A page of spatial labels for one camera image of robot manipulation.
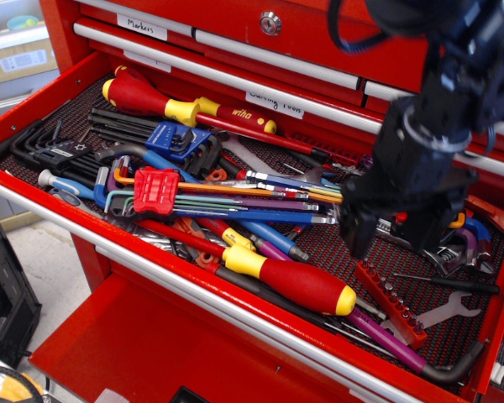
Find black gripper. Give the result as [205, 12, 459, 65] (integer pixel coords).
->
[340, 97, 478, 259]

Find red bit holder with bits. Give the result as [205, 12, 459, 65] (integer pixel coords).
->
[354, 260, 428, 350]

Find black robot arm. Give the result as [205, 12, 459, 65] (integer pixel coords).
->
[328, 1, 504, 259]

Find red holder coloured hex keys right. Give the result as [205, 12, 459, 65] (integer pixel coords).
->
[246, 170, 466, 238]

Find red holder coloured hex keys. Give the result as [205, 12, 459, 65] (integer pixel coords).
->
[101, 167, 336, 225]
[246, 170, 466, 238]

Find blue holder black hex keys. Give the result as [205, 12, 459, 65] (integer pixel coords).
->
[88, 108, 222, 177]

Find red holder coloured hex keys left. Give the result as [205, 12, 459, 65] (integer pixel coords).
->
[101, 167, 336, 225]

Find chrome adjustable wrench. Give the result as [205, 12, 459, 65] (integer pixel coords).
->
[327, 208, 467, 277]

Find flat silver open wrench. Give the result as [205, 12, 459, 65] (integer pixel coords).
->
[381, 290, 481, 349]

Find large red yellow screwdriver front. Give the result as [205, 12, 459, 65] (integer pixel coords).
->
[136, 220, 357, 317]

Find large red yellow screwdriver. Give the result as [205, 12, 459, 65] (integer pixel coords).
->
[102, 65, 200, 127]
[136, 220, 357, 317]

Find small black precision screwdriver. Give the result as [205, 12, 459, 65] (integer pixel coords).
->
[394, 273, 500, 296]

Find orange flat wrench tool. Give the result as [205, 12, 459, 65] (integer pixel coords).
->
[465, 195, 504, 233]

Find black red mesh drawer liner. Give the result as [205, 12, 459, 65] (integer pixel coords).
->
[0, 74, 504, 395]

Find large blue hex key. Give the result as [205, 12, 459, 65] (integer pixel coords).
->
[94, 142, 310, 263]

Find open red tool drawer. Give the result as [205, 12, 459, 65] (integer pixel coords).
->
[0, 53, 504, 402]

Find large purple hex key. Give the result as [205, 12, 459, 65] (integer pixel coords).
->
[249, 234, 486, 386]

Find white cutting tools label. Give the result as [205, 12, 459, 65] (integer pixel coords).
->
[245, 90, 305, 119]

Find red wiha screwdriver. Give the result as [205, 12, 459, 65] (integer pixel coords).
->
[195, 96, 362, 165]

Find silver drawer lock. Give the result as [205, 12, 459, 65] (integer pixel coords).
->
[260, 11, 282, 36]

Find large red yellow screwdriver rear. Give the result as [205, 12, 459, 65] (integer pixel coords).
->
[102, 65, 200, 127]

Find white markers label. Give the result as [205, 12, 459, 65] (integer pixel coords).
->
[116, 13, 168, 41]

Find red metal tool chest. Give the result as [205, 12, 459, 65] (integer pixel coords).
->
[39, 0, 504, 403]

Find black torx key set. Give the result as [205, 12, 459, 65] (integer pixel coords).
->
[9, 119, 110, 188]

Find black computer case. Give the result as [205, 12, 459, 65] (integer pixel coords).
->
[0, 224, 42, 368]

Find cardboard box with label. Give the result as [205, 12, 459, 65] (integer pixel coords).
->
[0, 39, 57, 83]

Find orange object bottom left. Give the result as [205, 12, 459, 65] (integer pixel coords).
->
[0, 373, 44, 402]

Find purple handle screwdriver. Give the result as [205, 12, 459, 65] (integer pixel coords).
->
[359, 154, 373, 170]

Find blue white handle screwdriver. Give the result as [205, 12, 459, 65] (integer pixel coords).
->
[38, 170, 95, 201]

